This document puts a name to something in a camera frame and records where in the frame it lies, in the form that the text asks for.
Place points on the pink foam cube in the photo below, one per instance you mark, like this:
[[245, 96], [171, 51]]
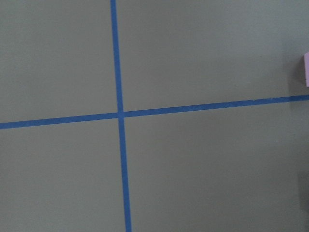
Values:
[[306, 66]]

